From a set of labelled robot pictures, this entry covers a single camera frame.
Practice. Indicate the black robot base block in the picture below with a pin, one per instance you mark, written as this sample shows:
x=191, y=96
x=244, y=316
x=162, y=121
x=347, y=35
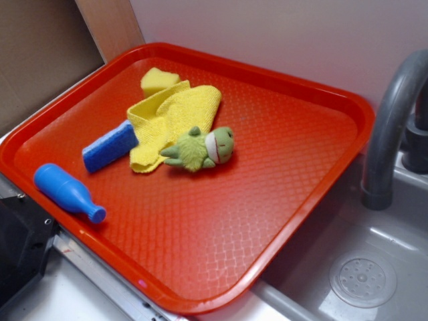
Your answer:
x=27, y=235

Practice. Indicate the blue sponge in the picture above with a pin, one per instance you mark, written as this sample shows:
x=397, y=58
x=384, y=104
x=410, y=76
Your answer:
x=109, y=147

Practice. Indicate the yellow sponge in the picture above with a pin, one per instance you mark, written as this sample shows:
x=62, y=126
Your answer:
x=156, y=80

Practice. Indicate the green plush toy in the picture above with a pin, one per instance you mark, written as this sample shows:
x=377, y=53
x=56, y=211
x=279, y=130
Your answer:
x=196, y=150

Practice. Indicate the yellow cloth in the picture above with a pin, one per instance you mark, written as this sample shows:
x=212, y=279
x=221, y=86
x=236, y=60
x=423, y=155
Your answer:
x=159, y=120

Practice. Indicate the red plastic tray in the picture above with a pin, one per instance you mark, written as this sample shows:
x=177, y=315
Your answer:
x=194, y=242

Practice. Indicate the blue plastic bottle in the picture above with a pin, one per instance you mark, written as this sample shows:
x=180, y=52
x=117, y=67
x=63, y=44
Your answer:
x=67, y=192

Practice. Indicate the wooden board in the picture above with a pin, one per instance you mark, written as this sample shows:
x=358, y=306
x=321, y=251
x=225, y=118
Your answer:
x=113, y=26

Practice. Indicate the grey plastic sink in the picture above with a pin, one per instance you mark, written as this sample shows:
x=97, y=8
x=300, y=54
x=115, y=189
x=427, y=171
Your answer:
x=296, y=283

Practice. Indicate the sink drain strainer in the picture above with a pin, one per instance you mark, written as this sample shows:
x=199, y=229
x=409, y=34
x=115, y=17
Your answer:
x=363, y=279

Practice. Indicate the grey faucet spout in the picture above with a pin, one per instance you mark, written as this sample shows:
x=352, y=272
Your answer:
x=388, y=134

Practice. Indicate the cardboard panel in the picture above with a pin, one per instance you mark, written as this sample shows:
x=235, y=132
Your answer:
x=46, y=48

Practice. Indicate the dark faucet handle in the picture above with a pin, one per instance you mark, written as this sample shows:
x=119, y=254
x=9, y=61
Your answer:
x=415, y=158

